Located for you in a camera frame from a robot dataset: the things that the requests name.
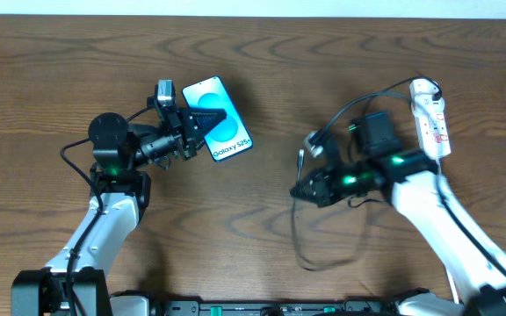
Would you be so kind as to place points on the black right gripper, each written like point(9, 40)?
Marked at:
point(323, 186)

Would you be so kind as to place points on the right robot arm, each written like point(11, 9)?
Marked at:
point(412, 183)

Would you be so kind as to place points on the white power strip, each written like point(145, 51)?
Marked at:
point(431, 129)

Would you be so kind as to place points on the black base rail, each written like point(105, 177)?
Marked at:
point(257, 308)

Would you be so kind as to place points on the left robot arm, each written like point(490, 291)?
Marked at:
point(73, 282)

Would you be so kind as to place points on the blue Galaxy smartphone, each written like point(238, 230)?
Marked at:
point(227, 136)

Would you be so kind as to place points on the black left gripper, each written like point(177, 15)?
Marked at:
point(184, 132)

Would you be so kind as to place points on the white USB charger plug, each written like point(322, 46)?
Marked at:
point(424, 86)

